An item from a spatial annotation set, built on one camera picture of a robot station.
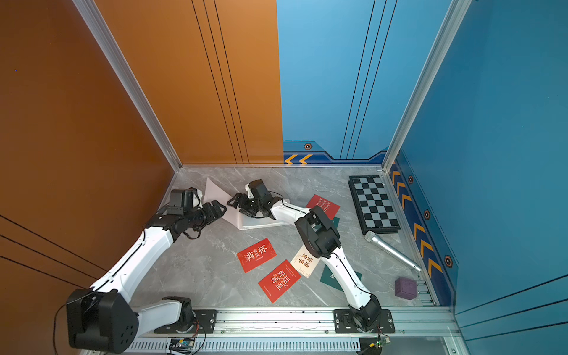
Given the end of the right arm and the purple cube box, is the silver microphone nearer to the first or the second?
the purple cube box

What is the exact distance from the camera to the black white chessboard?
950mm

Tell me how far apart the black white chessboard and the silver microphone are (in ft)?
0.07

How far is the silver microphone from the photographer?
2.81 feet

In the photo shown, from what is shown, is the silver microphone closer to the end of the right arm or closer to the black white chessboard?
the black white chessboard
